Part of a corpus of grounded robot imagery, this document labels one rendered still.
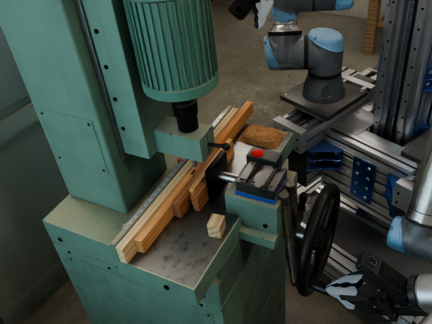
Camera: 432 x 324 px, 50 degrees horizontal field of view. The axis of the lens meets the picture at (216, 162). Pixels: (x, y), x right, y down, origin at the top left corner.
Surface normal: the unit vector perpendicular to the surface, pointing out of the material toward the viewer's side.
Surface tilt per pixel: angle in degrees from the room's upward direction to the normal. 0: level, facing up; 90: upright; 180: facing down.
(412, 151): 0
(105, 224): 0
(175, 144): 90
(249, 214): 90
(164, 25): 90
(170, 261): 0
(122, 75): 90
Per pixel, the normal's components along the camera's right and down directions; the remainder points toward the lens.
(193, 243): -0.10, -0.77
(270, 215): -0.46, 0.59
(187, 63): 0.36, 0.55
